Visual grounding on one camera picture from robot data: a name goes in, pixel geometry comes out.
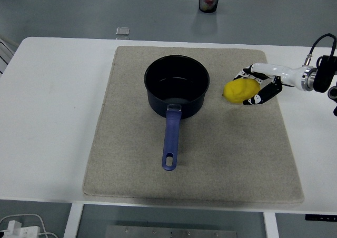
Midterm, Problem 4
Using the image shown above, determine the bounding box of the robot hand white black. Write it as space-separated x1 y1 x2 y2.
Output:
233 62 306 106

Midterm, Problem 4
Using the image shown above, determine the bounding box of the yellow potato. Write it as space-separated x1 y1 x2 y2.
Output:
222 78 261 104

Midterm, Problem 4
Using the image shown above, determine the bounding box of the beige table mat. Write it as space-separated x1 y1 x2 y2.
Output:
83 45 305 204

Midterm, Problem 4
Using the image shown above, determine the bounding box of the black table control panel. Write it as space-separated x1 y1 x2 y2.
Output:
304 214 337 221

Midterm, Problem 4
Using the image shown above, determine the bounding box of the white table leg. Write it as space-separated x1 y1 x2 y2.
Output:
64 203 84 238
263 212 280 238

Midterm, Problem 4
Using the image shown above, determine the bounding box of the grey metal plate with screws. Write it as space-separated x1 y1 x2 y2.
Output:
105 225 239 238

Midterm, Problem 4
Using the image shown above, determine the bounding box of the white power strip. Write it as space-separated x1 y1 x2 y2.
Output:
0 220 41 238

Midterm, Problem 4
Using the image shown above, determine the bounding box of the blue pot with handle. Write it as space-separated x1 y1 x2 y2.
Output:
144 55 211 172

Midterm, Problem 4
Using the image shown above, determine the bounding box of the white cable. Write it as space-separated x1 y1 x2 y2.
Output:
0 213 57 238

